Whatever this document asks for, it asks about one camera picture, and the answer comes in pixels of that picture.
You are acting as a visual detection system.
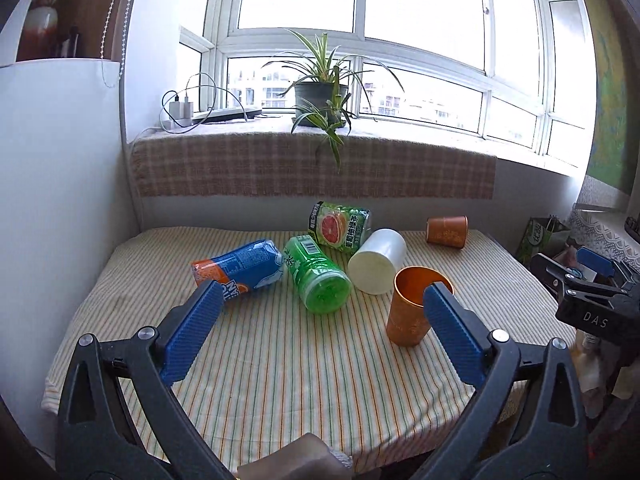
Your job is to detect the brown fabric piece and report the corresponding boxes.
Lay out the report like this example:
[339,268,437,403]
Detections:
[235,432,354,480]

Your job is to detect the black flat device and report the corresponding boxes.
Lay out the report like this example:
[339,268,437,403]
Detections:
[192,107,263,124]

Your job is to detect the blue orange drink can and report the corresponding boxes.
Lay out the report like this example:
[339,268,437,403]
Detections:
[191,239,285,306]

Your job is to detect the white lace cloth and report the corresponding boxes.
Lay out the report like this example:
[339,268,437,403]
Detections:
[570,204,640,267]

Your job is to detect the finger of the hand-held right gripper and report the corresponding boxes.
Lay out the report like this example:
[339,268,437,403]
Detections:
[530,253,628,306]
[575,246,640,291]

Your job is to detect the green grapefruit drink can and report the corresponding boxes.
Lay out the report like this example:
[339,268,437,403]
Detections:
[307,201,372,253]

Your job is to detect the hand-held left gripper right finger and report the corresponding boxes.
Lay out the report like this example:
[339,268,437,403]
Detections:
[423,281,590,480]

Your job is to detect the white plastic cup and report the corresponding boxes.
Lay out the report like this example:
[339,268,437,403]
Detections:
[347,228,407,295]

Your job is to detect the small orange patterned cup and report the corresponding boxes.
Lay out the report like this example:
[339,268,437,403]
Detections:
[426,215,469,249]

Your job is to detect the plaid windowsill cloth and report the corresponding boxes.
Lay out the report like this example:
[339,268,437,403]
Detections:
[131,122,498,200]

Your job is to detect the potted spider plant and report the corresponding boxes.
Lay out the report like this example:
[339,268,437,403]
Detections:
[261,29,405,173]

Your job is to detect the large orange metal cup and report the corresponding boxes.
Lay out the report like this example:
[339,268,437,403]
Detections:
[386,266,455,347]

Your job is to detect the white chargers with cables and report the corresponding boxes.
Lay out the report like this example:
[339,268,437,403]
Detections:
[160,73,249,122]

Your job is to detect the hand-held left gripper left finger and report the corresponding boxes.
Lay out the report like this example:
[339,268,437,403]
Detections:
[56,279,236,480]

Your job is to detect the green wall picture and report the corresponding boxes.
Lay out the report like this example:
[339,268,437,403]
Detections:
[570,0,632,196]

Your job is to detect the white bead blind cord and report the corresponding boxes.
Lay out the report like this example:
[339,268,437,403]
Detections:
[99,0,145,88]

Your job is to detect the white cabinet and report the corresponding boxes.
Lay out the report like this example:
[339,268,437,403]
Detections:
[0,58,143,441]

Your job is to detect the green paper bag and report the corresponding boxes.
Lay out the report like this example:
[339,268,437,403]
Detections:
[515,216,571,266]

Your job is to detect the white window frame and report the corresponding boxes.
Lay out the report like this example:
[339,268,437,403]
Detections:
[177,0,598,171]

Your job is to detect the striped tablecloth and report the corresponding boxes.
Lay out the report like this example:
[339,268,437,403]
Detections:
[41,227,581,476]

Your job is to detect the orange white vase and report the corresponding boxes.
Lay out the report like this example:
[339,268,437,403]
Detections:
[20,0,63,52]

